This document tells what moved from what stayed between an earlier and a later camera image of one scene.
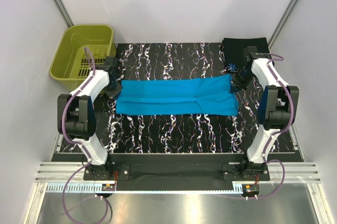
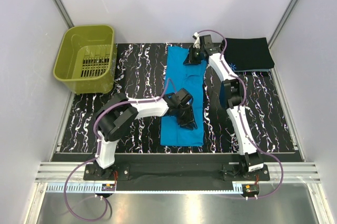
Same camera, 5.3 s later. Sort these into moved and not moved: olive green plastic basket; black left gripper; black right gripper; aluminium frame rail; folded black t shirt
Moved: black right gripper; black left gripper
Not moved: olive green plastic basket; aluminium frame rail; folded black t shirt
